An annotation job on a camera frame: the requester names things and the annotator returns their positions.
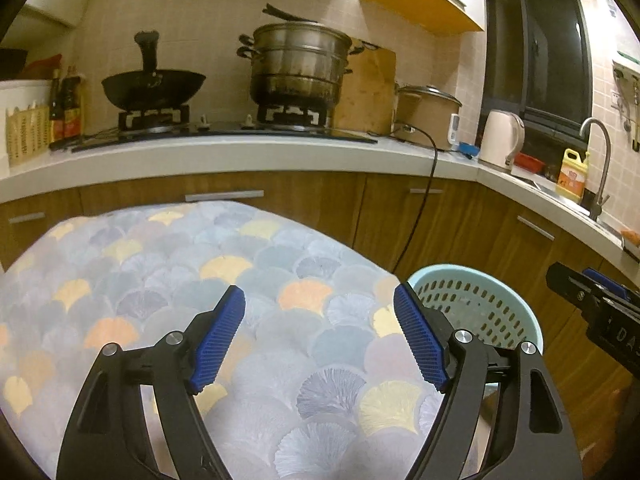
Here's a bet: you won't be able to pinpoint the dark kitchen window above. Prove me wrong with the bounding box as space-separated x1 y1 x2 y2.
480 0 592 150

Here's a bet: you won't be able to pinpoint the yellow detergent bottle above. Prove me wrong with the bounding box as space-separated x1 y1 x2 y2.
555 148 589 204

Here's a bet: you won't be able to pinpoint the light blue plastic basket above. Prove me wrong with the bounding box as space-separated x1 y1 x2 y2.
406 263 545 401

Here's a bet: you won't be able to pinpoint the red small dish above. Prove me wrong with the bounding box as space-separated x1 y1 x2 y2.
514 153 546 174

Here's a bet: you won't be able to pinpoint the wooden base cabinets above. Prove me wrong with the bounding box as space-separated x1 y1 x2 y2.
1 167 639 477

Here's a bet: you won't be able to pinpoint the white electric kettle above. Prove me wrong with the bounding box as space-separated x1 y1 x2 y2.
478 110 525 172

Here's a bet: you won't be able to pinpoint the beige rice cooker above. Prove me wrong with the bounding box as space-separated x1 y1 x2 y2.
392 86 462 152

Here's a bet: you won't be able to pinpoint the patterned scallop tablecloth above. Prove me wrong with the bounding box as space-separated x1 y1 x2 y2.
1 202 442 479

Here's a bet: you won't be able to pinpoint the wooden cutting board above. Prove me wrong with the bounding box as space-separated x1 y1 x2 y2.
332 38 396 136

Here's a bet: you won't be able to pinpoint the black gas stove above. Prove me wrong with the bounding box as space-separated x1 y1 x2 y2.
49 105 376 153

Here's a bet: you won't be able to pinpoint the cream utensil basket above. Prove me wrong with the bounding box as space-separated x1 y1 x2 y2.
6 105 50 167

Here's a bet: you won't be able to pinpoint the dark sauce bottle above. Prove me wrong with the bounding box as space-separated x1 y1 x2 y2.
49 65 82 143

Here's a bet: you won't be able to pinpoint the steel steamer pot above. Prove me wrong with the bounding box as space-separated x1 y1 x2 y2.
236 22 364 110

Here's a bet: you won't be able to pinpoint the black wok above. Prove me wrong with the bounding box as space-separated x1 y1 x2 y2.
101 30 206 112

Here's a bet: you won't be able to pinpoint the black power cable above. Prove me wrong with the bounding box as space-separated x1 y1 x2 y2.
389 122 441 274

